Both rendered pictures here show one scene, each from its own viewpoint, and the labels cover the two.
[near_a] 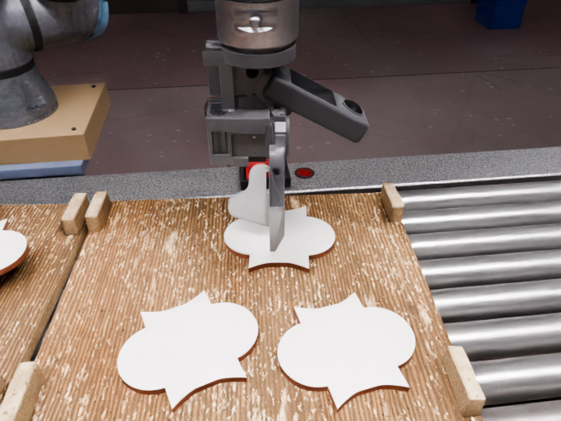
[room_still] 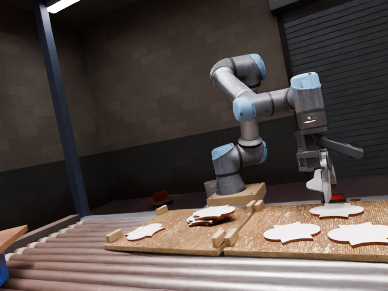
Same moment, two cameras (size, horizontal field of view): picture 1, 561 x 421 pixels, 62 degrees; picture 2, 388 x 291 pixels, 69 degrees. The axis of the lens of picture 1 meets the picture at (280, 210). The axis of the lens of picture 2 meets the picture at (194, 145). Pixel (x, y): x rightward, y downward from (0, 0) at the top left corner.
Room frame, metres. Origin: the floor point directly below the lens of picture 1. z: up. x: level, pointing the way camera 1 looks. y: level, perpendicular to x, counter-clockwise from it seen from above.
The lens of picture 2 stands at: (-0.42, -0.12, 1.23)
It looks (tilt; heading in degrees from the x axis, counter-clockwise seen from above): 2 degrees down; 32
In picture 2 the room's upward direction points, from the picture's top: 11 degrees counter-clockwise
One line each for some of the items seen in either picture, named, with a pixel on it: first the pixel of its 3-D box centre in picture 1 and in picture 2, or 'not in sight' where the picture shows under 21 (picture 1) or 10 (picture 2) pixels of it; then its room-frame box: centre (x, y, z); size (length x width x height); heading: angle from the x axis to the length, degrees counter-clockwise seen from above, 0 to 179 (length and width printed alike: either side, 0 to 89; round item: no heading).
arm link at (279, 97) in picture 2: not in sight; (285, 100); (0.51, 0.10, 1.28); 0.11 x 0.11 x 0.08; 39
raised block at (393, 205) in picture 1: (391, 201); not in sight; (0.51, -0.15, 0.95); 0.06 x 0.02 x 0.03; 3
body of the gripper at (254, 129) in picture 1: (252, 101); (314, 149); (0.45, 0.03, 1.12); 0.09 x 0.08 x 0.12; 89
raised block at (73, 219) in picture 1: (76, 213); (251, 206); (0.48, 0.27, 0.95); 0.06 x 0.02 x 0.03; 2
